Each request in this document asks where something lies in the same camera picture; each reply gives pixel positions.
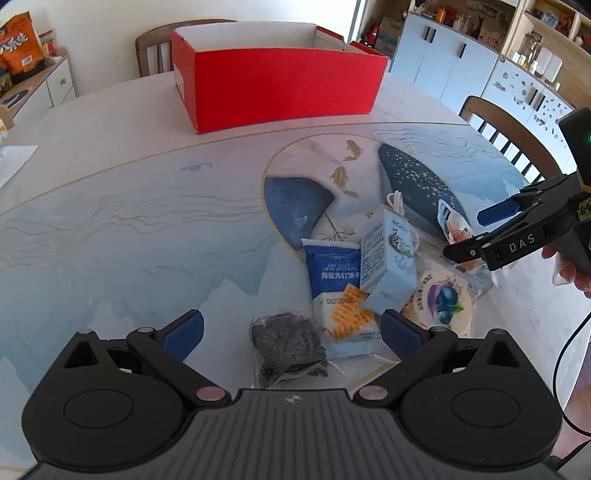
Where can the light blue carton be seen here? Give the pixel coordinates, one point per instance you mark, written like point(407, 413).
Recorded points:
point(388, 249)

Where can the wooden shelving unit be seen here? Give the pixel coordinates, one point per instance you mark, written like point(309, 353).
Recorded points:
point(545, 27)

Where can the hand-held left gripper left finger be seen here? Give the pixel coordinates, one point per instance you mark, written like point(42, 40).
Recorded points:
point(184, 332)

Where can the wooden chair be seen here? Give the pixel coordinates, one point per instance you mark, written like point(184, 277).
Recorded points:
point(154, 46)
point(512, 124)

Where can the red bag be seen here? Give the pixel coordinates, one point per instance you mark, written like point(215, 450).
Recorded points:
point(369, 34)

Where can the dark snack clear packet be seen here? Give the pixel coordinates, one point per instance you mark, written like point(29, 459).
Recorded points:
point(286, 341)

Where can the orange snack bag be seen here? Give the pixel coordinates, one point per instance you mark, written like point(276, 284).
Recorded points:
point(21, 46)

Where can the red cardboard box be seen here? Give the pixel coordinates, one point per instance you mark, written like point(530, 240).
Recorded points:
point(277, 87)

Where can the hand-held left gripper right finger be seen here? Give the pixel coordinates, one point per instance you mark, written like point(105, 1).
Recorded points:
point(401, 334)

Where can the white snack packet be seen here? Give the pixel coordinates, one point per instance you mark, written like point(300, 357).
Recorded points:
point(450, 220)

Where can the light blue sticker cabinet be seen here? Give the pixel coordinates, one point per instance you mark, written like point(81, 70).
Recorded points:
point(521, 97)

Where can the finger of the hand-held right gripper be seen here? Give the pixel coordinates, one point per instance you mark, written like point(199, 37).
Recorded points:
point(471, 251)
point(501, 211)

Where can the blueberry bread packet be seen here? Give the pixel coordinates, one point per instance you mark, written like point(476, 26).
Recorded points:
point(438, 300)

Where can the white side cabinet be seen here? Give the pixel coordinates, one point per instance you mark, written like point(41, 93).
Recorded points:
point(51, 85)

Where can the person's right hand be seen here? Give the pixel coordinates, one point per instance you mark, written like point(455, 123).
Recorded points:
point(570, 277)

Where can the cardboard storage carton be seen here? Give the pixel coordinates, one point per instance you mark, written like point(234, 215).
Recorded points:
point(388, 37)

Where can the blue printed table mat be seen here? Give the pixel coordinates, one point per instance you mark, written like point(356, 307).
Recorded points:
point(138, 221)

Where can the blue cracker packet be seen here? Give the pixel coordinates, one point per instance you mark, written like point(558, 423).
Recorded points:
point(332, 277)

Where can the white paper sheet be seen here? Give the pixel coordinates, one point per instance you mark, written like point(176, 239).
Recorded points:
point(16, 164)

